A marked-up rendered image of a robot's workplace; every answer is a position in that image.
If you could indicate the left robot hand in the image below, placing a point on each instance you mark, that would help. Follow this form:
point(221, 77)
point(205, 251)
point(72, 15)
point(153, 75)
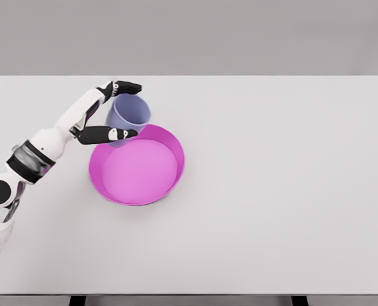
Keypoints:
point(80, 113)

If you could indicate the lavender blue cup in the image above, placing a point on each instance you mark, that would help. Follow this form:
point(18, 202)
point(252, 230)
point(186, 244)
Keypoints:
point(129, 113)

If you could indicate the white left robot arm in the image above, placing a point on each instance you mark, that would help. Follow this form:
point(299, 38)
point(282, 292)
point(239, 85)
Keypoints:
point(32, 153)

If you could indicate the magenta round plate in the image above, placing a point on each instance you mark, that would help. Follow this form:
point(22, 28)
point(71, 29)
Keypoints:
point(137, 169)

